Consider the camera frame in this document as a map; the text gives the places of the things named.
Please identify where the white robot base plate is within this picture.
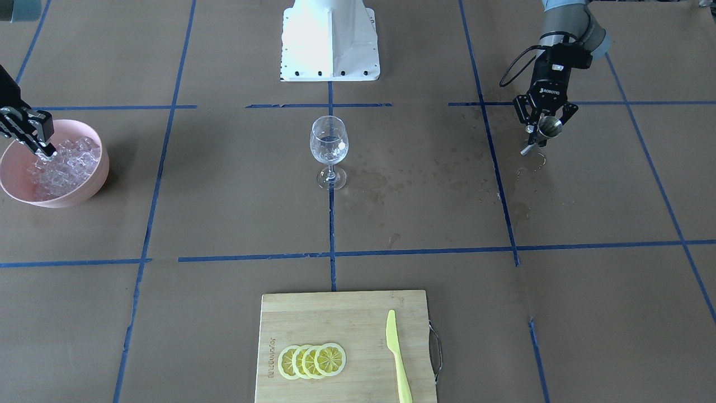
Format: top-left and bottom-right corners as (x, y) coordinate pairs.
(280, 1), (381, 82)

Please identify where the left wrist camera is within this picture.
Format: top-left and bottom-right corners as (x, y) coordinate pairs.
(543, 43), (593, 69)

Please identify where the pink bowl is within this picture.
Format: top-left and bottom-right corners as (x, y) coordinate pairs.
(1, 119), (110, 208)

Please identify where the bamboo cutting board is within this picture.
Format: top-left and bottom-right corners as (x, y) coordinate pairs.
(254, 290), (437, 402)

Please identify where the clear wine glass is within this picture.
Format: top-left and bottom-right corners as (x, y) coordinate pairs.
(309, 115), (350, 191)

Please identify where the pile of ice cubes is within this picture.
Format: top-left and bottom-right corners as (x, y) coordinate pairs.
(27, 136), (101, 201)

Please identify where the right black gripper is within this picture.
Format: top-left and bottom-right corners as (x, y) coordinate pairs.
(1, 65), (57, 161)

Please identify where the lemon slice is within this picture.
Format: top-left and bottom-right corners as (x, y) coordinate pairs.
(314, 343), (347, 377)
(301, 346), (325, 379)
(279, 345), (300, 380)
(293, 344), (313, 378)

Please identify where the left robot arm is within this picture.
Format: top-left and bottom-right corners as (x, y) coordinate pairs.
(512, 1), (611, 155)

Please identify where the steel cocktail jigger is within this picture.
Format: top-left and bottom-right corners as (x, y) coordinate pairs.
(521, 116), (563, 156)

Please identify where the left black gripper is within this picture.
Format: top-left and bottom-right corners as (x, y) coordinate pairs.
(514, 48), (580, 147)

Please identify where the yellow plastic knife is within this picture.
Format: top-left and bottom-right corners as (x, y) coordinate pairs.
(385, 310), (413, 402)

